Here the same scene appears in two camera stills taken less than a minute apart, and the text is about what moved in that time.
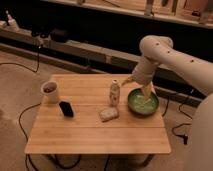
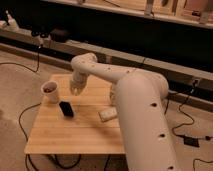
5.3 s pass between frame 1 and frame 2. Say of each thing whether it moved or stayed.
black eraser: stayed
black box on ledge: stayed
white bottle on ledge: stayed
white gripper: moved
